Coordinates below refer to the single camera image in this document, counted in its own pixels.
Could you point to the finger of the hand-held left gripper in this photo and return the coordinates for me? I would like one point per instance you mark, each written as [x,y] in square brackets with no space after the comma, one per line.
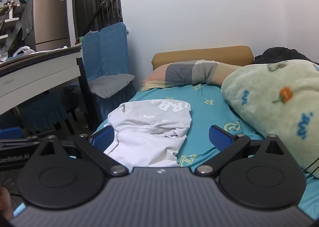
[10,132]

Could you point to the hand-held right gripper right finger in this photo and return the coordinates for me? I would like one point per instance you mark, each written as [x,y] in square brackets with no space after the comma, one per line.
[220,138]

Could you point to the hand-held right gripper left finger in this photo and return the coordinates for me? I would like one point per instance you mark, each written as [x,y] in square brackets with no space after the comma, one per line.
[104,137]

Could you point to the white t-shirt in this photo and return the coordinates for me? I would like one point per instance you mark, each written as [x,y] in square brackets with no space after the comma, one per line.
[149,127]

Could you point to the person's left hand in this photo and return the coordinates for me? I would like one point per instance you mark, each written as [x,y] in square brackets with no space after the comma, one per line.
[5,202]

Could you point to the bed with teal sheet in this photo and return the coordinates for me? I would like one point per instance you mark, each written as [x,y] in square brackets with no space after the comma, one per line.
[211,115]

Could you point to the chair with dark blue cover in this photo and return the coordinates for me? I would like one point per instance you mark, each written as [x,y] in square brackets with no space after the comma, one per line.
[42,112]

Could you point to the grey seat cushion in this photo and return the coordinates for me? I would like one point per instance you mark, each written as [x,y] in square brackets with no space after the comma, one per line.
[109,85]

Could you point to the green printed fleece blanket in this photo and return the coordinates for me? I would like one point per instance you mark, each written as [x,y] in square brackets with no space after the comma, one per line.
[269,107]

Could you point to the plaid pillow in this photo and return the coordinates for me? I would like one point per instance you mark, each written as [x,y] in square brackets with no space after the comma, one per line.
[184,72]

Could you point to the clear drinking glass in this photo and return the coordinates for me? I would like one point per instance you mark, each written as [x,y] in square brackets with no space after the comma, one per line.
[3,53]

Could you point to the white plastic bag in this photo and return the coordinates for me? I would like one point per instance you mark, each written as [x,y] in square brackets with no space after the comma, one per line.
[23,50]

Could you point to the black clothing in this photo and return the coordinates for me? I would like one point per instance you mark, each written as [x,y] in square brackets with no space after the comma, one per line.
[276,53]

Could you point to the bronze refrigerator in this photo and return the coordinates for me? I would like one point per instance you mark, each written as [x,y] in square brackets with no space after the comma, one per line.
[49,17]

